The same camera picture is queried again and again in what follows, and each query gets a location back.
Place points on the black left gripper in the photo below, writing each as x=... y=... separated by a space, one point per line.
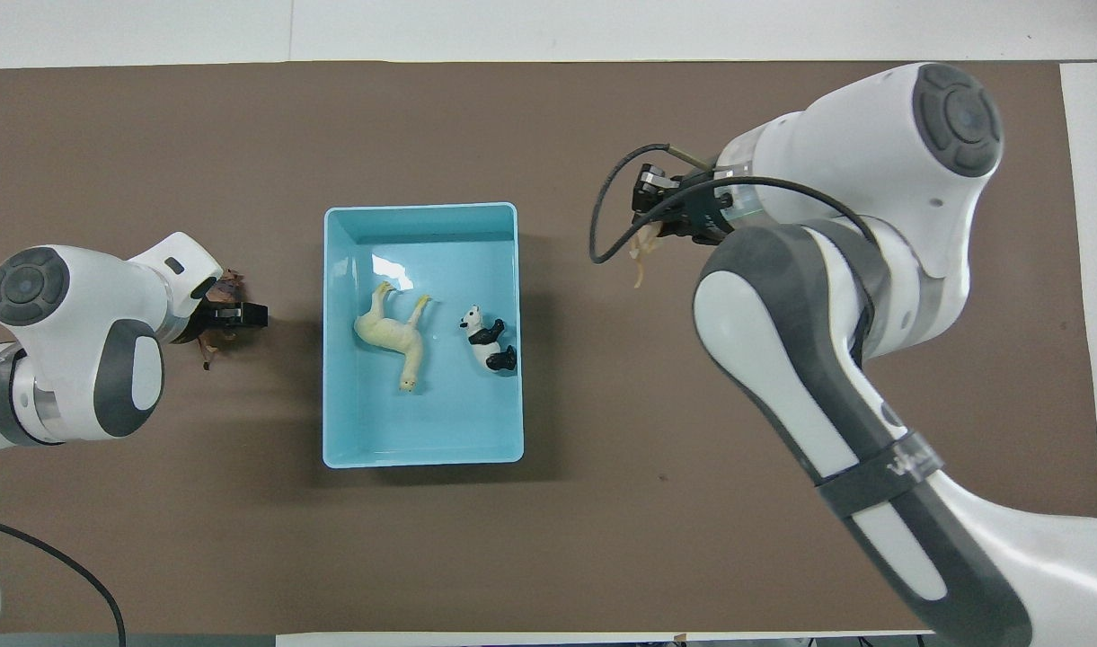
x=243 y=315

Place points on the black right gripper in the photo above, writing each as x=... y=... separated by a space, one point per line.
x=692 y=211

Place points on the brown lion toy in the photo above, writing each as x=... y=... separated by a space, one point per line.
x=227 y=289

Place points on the orange striped tiger toy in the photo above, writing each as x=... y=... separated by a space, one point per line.
x=642 y=244

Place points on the cream white horse toy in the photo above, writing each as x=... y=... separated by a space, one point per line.
x=391 y=337

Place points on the black and white panda toy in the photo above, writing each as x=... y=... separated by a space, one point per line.
x=487 y=346

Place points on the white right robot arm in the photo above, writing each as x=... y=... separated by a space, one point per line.
x=871 y=153

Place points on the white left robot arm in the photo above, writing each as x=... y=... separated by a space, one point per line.
x=72 y=359

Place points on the light blue plastic storage box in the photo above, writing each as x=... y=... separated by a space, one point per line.
x=449 y=422

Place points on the brown table mat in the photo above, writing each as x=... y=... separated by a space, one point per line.
x=512 y=557

